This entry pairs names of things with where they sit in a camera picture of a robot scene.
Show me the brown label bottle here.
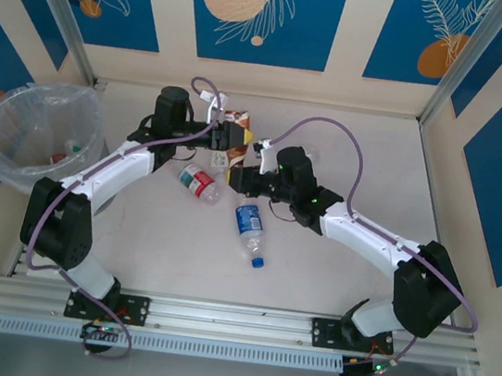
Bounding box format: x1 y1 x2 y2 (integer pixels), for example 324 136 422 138
215 107 257 172

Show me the white label clear bottle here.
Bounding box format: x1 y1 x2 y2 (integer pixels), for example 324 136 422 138
207 148 234 185

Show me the blue label blue cap bottle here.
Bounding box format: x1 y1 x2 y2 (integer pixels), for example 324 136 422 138
225 194 277 271

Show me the red cap red label bottle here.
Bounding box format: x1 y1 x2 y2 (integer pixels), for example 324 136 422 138
173 161 228 207

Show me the grey metal waste bin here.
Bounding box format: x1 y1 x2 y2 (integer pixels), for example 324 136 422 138
0 77 130 221

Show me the clear plastic bin liner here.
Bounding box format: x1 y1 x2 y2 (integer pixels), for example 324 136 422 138
0 73 112 200

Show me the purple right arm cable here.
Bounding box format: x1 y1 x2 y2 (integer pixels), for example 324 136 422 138
243 110 502 376

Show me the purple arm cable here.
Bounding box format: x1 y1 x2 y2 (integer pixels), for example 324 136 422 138
243 110 502 376
13 56 228 370

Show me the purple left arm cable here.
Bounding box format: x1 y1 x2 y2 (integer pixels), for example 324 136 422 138
13 56 228 370

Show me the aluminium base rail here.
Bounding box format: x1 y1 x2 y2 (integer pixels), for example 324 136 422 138
0 268 486 376

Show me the aluminium frame post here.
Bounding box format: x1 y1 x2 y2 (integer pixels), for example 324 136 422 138
0 0 119 90
415 0 502 142

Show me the grey slotted cable duct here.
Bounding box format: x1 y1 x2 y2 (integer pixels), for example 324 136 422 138
0 307 346 376

